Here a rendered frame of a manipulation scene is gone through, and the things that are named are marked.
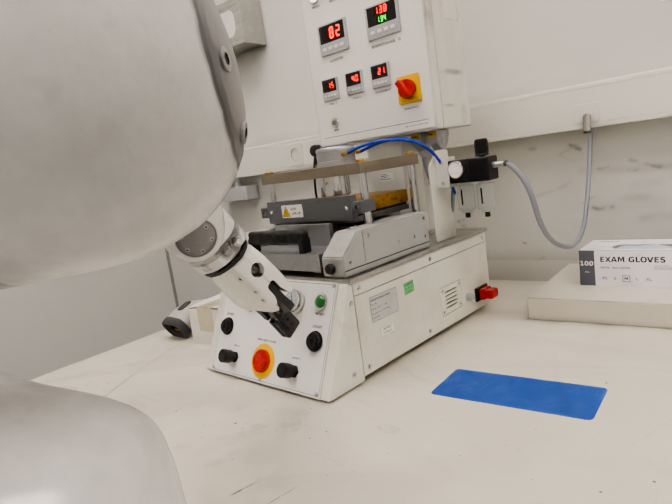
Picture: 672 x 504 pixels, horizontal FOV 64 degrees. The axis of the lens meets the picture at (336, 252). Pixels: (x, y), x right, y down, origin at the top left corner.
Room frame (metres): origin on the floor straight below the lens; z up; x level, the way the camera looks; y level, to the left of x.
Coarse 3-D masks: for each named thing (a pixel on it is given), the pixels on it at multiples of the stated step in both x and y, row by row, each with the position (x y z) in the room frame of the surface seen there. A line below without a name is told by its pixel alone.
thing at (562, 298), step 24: (576, 264) 1.25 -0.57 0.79; (552, 288) 1.08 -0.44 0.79; (576, 288) 1.06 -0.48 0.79; (600, 288) 1.03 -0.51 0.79; (624, 288) 1.01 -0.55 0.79; (648, 288) 0.99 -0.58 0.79; (552, 312) 1.01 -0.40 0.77; (576, 312) 0.98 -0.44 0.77; (600, 312) 0.96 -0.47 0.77; (624, 312) 0.93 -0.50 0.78; (648, 312) 0.91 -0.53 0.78
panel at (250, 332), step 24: (312, 288) 0.88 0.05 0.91; (336, 288) 0.85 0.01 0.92; (240, 312) 0.99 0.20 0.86; (312, 312) 0.86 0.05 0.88; (240, 336) 0.97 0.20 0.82; (264, 336) 0.93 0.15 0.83; (216, 360) 1.00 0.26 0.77; (240, 360) 0.95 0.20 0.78; (288, 360) 0.87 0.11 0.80; (312, 360) 0.83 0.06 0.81; (288, 384) 0.85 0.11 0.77; (312, 384) 0.81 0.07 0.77
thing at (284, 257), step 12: (276, 228) 1.05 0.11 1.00; (288, 228) 1.03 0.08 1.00; (300, 228) 1.01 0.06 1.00; (312, 228) 0.98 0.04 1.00; (324, 228) 0.96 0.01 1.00; (312, 240) 0.99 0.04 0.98; (324, 240) 0.96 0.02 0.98; (264, 252) 0.99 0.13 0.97; (276, 252) 0.97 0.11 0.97; (288, 252) 0.95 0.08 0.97; (312, 252) 0.91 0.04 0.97; (276, 264) 0.96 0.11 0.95; (288, 264) 0.93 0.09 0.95; (300, 264) 0.91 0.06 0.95; (312, 264) 0.89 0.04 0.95
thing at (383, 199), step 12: (336, 180) 1.08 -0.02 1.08; (336, 192) 1.08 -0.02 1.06; (348, 192) 1.08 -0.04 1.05; (372, 192) 1.12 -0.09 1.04; (384, 192) 1.06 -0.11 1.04; (396, 192) 1.06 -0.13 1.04; (384, 204) 1.03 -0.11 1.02; (396, 204) 1.06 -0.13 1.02; (408, 204) 1.08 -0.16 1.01; (360, 216) 0.97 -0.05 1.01; (372, 216) 1.00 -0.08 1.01
